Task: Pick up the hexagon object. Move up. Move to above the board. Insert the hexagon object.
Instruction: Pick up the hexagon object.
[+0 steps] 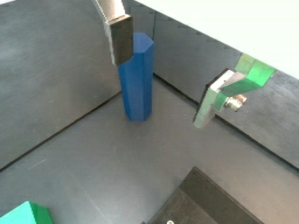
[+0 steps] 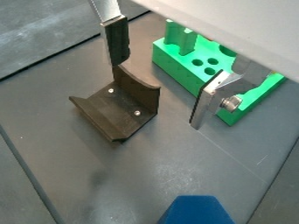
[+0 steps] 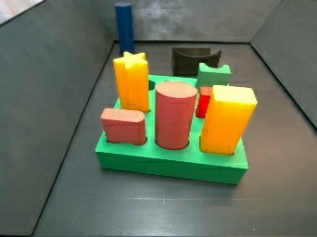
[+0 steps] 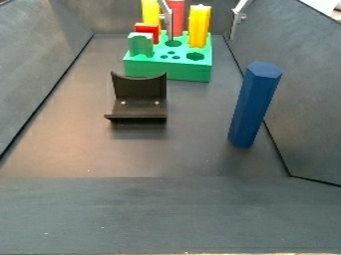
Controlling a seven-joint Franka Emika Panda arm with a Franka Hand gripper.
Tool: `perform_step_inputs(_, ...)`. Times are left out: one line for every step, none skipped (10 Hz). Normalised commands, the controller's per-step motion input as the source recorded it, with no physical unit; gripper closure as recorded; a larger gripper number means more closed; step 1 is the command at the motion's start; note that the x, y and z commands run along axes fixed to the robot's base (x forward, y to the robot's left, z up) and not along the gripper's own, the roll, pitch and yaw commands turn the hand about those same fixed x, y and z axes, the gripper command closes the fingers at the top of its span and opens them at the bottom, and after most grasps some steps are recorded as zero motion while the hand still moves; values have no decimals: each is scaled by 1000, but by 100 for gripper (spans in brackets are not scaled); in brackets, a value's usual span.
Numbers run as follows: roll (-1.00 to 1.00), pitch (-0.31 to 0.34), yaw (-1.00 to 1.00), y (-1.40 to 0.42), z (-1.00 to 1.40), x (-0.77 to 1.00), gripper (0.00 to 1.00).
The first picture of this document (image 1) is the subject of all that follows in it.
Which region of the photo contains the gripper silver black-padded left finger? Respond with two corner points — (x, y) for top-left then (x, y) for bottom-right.
(92, 0), (134, 66)

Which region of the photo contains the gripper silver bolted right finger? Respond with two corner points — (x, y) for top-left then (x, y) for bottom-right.
(194, 53), (277, 129)

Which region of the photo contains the blue hexagon prism block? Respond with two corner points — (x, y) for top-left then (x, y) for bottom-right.
(118, 32), (155, 122)

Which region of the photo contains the green shape sorter board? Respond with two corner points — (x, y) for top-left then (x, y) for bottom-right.
(0, 201), (54, 224)

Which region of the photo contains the black curved block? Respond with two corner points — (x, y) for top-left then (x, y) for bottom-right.
(142, 166), (264, 224)

